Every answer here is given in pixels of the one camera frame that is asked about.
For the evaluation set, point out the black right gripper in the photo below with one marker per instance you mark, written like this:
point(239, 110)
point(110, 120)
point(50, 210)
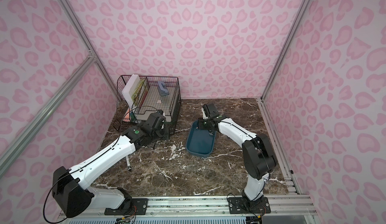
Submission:
point(209, 113)

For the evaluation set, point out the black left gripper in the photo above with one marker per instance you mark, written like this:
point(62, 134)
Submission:
point(163, 127)

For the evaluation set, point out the teal plastic storage box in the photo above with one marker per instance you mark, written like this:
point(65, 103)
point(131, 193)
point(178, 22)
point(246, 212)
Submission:
point(200, 143)

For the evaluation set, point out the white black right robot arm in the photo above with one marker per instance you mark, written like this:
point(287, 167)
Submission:
point(258, 154)

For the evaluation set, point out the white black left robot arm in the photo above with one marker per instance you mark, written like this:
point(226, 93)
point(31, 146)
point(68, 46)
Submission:
point(72, 187)

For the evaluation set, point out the black capped marker pen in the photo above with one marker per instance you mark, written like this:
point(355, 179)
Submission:
point(129, 167)

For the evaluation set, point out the white paper tray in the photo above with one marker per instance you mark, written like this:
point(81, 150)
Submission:
point(154, 101)

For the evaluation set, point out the colourful picture book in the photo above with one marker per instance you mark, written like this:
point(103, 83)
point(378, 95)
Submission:
point(140, 93)

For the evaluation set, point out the grey blue tape dispenser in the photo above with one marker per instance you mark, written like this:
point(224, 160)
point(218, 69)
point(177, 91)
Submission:
point(162, 88)

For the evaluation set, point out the black wire mesh rack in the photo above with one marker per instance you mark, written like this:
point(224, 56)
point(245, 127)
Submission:
point(124, 115)

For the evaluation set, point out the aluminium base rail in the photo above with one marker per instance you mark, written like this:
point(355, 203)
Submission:
point(271, 209)

